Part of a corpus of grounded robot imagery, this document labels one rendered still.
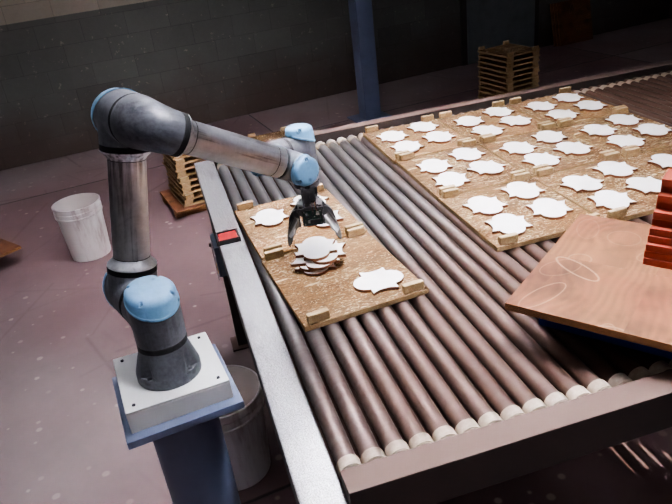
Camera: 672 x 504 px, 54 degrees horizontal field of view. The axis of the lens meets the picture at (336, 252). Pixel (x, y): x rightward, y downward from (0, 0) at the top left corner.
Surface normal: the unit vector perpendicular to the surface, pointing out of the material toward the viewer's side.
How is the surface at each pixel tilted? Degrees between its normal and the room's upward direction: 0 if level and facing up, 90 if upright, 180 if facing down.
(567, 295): 0
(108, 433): 0
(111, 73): 90
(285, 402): 0
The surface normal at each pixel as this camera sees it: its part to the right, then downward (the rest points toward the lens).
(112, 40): 0.41, 0.38
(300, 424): -0.11, -0.88
